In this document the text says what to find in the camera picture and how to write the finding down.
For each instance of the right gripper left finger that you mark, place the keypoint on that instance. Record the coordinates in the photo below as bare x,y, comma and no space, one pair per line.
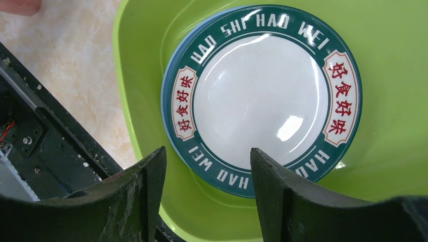
123,207

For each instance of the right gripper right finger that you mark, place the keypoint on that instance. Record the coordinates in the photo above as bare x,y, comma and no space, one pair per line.
292,208

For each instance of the blue plate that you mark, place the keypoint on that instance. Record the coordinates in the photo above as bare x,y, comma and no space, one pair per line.
184,41

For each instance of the green-rimmed white plate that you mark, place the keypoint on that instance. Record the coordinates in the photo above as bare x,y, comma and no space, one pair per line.
271,77

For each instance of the green plastic basin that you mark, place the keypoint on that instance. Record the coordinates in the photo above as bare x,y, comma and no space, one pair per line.
388,156

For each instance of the pink mug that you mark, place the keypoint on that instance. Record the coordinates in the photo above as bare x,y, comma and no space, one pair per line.
21,7

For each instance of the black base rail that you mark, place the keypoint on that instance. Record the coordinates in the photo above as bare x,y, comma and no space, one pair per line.
51,152

